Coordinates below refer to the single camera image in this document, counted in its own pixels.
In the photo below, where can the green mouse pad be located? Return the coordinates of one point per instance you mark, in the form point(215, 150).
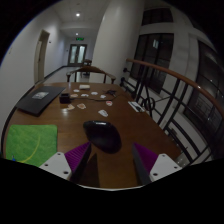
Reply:
point(30, 143)

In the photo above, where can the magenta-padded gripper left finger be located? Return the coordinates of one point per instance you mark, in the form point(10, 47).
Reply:
point(53, 164)

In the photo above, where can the wooden armchair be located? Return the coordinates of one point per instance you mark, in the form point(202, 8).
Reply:
point(90, 69)

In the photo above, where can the dark wooden chair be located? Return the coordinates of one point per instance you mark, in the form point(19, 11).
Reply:
point(87, 62)

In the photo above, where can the black closed laptop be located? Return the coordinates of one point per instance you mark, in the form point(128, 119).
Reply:
point(36, 100)

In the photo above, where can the black key bundle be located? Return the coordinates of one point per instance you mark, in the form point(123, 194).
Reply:
point(111, 92)

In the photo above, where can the glazed double door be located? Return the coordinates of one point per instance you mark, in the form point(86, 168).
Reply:
point(77, 54)

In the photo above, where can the small white box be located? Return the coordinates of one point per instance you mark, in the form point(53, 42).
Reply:
point(84, 86)

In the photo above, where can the small pale paper sticker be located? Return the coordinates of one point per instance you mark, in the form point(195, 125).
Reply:
point(74, 95)
point(76, 90)
point(103, 113)
point(94, 93)
point(81, 106)
point(103, 96)
point(84, 95)
point(70, 107)

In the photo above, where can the red and white sticker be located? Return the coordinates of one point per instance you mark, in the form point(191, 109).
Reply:
point(109, 103)

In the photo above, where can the green exit sign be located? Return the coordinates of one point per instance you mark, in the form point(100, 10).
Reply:
point(79, 38)

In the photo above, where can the dark framed window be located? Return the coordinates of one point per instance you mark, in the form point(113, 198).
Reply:
point(156, 50)

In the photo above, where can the small black box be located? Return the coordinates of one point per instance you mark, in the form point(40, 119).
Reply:
point(64, 98)

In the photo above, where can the black railing with wooden handrail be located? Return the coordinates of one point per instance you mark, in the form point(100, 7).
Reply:
point(173, 75)

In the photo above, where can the flat white device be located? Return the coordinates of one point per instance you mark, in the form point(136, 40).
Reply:
point(136, 106)

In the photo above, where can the pale side door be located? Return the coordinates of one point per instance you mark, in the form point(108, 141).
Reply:
point(40, 56)

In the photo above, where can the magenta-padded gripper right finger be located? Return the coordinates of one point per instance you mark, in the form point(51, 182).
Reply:
point(165, 166)

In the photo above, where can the black computer mouse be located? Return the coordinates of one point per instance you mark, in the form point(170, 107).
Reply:
point(101, 135)

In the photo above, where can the round ceiling light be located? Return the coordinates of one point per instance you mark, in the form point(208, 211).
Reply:
point(77, 34)
point(77, 14)

